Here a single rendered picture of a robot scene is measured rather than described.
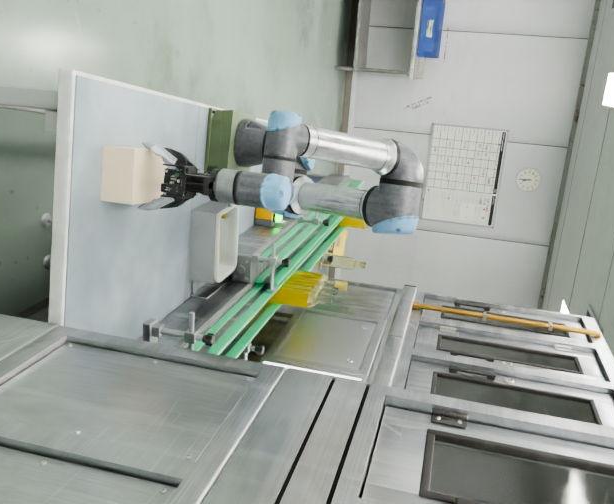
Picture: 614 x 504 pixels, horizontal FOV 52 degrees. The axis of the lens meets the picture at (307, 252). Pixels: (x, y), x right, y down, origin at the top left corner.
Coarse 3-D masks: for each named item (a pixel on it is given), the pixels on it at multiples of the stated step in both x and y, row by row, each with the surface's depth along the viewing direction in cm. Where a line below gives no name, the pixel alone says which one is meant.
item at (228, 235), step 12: (216, 216) 186; (228, 216) 200; (216, 228) 185; (228, 228) 202; (216, 240) 186; (228, 240) 203; (216, 252) 187; (228, 252) 204; (216, 264) 188; (228, 264) 204; (216, 276) 189
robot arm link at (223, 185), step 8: (216, 176) 134; (224, 176) 133; (232, 176) 133; (216, 184) 133; (224, 184) 133; (232, 184) 132; (216, 192) 134; (224, 192) 133; (224, 200) 135; (232, 200) 134
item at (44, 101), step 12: (0, 96) 131; (12, 96) 131; (24, 96) 130; (36, 96) 129; (48, 96) 129; (12, 108) 186; (24, 108) 190; (36, 108) 132; (48, 108) 129; (48, 120) 130; (48, 132) 130
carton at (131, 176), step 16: (112, 160) 136; (128, 160) 135; (144, 160) 139; (160, 160) 146; (112, 176) 136; (128, 176) 135; (144, 176) 140; (160, 176) 148; (112, 192) 137; (128, 192) 136; (144, 192) 141; (160, 192) 149
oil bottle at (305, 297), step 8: (280, 288) 215; (288, 288) 216; (296, 288) 216; (304, 288) 217; (272, 296) 216; (280, 296) 216; (288, 296) 215; (296, 296) 214; (304, 296) 213; (312, 296) 213; (288, 304) 216; (296, 304) 215; (304, 304) 214; (312, 304) 214
